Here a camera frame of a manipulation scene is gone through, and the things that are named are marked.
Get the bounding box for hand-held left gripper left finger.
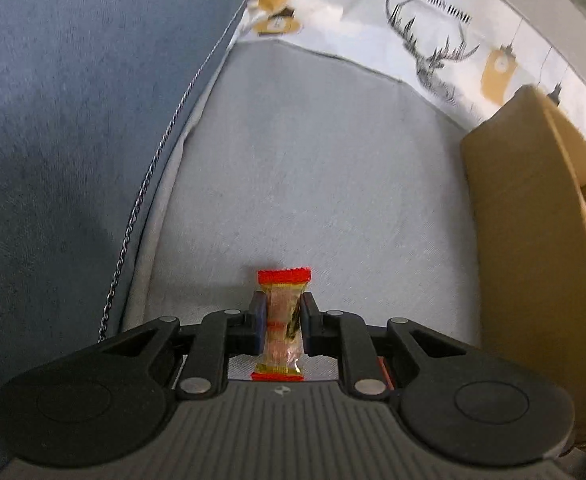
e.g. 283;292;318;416
98;292;269;401

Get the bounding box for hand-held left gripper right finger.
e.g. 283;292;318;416
300;292;478;401

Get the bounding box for small red-ended candy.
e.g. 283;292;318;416
250;266;312;383

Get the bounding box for cardboard box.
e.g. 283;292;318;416
460;85;586;453

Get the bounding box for printed deer bed sheet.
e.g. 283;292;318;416
118;0;586;391

